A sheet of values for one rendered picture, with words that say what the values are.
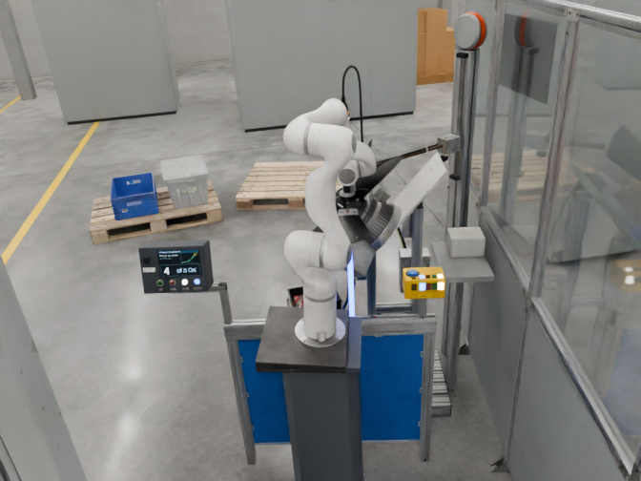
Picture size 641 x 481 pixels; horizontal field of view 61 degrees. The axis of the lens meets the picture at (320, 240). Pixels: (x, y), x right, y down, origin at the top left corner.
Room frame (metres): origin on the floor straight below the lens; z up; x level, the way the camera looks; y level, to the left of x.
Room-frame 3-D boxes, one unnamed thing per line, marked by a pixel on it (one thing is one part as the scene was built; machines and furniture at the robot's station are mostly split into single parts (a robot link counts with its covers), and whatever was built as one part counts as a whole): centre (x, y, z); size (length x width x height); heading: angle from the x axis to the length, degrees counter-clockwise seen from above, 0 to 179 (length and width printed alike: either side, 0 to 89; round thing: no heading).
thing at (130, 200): (4.94, 1.77, 0.25); 0.60 x 0.41 x 0.22; 16
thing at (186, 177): (5.07, 1.29, 0.31); 0.60 x 0.42 x 0.33; 16
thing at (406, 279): (1.86, -0.41, 1.02); 0.16 x 0.10 x 0.11; 87
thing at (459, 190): (2.62, -0.75, 0.90); 0.08 x 0.06 x 1.80; 32
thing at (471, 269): (2.32, -0.69, 0.85); 0.36 x 0.24 x 0.03; 177
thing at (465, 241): (2.40, -0.72, 0.92); 0.17 x 0.16 x 0.11; 87
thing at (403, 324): (1.88, -0.01, 0.82); 0.90 x 0.04 x 0.08; 87
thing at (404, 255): (2.44, -0.48, 0.73); 0.15 x 0.09 x 0.22; 87
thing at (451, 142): (2.57, -0.67, 1.37); 0.10 x 0.07 x 0.09; 122
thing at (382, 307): (2.36, -0.36, 0.56); 0.19 x 0.04 x 0.04; 87
